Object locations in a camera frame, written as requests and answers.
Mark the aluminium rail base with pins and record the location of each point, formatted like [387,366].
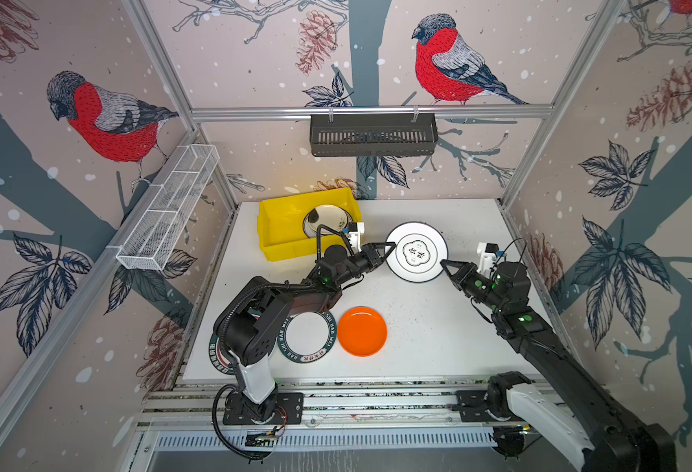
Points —
[336,416]

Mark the black hanging basket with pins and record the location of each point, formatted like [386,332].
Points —
[373,135]

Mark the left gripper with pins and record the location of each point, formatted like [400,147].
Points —
[369,255]

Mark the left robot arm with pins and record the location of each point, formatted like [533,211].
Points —
[247,329]

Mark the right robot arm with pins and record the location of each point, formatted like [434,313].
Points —
[596,432]

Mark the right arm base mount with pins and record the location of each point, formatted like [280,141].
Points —
[482,406]

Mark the white plate green lettered rim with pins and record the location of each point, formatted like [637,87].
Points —
[306,338]

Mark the yellow plastic bin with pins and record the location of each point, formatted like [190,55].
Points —
[282,222]

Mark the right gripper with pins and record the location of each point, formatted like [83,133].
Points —
[464,275]

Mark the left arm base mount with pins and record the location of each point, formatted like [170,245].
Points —
[277,409]

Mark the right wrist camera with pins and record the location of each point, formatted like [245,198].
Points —
[488,254]

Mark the white plate green red rim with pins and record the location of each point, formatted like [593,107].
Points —
[218,361]

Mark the white plate black clover pattern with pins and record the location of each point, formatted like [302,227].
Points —
[419,250]

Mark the orange plate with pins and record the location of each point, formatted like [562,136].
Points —
[362,332]

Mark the aluminium frame crossbar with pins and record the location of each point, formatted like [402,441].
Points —
[492,111]

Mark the white wire mesh basket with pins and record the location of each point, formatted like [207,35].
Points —
[155,236]

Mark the cream plate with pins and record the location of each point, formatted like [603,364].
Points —
[331,216]

